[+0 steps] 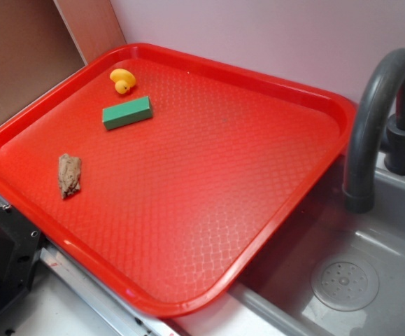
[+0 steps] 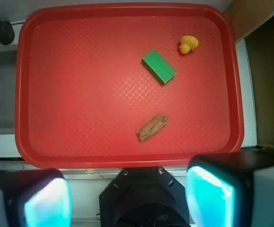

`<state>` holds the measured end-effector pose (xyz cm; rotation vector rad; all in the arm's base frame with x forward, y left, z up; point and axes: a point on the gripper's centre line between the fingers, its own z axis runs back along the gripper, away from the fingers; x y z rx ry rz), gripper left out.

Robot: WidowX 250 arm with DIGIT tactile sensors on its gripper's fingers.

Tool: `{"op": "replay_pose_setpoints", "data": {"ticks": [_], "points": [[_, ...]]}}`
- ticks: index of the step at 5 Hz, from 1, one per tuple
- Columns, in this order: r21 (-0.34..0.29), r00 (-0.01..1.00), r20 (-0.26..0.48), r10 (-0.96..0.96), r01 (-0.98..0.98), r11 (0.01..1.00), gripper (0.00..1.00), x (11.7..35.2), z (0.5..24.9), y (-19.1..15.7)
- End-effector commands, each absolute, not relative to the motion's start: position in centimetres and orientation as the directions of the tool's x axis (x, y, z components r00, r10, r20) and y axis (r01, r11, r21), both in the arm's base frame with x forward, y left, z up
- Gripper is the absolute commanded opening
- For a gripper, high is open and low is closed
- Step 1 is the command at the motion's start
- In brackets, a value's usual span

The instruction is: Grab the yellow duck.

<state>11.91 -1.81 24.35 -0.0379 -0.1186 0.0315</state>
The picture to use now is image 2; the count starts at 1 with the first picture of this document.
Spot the red plastic tray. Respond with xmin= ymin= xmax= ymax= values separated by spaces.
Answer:
xmin=15 ymin=3 xmax=244 ymax=168

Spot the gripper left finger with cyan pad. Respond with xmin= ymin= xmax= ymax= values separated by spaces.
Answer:
xmin=0 ymin=169 xmax=72 ymax=227

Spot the brown cardboard box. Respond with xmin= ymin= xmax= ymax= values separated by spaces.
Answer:
xmin=224 ymin=0 xmax=274 ymax=148

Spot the brown wood piece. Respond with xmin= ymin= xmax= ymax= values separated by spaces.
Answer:
xmin=136 ymin=114 xmax=170 ymax=142

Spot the yellow rubber duck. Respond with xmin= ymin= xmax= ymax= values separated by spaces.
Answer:
xmin=179 ymin=35 xmax=199 ymax=54

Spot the green rectangular block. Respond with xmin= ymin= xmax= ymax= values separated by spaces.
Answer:
xmin=141 ymin=49 xmax=177 ymax=85

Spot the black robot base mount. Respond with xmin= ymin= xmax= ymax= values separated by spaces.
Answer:
xmin=99 ymin=167 xmax=190 ymax=227

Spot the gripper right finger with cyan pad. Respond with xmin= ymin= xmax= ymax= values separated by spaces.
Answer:
xmin=185 ymin=149 xmax=274 ymax=227

